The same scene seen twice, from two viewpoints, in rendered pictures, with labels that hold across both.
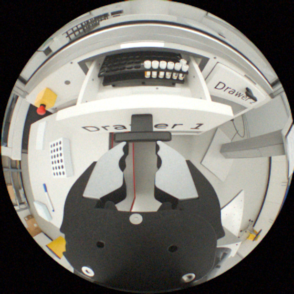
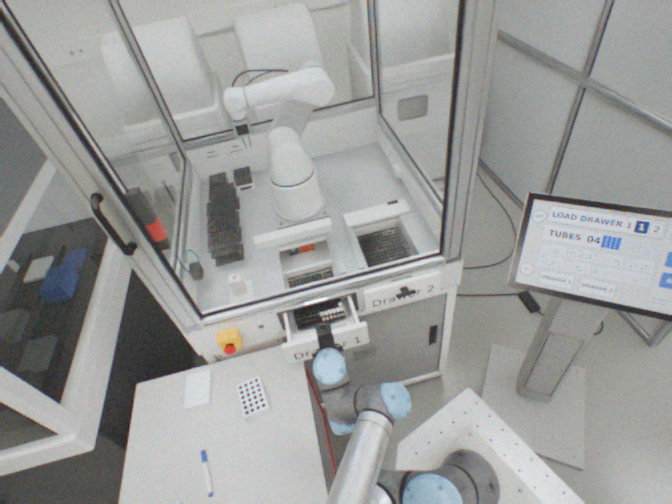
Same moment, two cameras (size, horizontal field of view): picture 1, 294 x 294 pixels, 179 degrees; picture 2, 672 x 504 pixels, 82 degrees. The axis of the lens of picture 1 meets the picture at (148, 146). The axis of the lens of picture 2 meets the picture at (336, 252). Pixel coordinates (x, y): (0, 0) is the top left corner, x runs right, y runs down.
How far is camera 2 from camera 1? 1.19 m
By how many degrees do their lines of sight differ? 39
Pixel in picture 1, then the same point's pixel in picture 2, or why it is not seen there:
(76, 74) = (272, 321)
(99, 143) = (297, 375)
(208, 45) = (350, 285)
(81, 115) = (300, 343)
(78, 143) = (275, 380)
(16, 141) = (92, 410)
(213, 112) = (353, 329)
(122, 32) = (305, 297)
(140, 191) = not seen: outside the picture
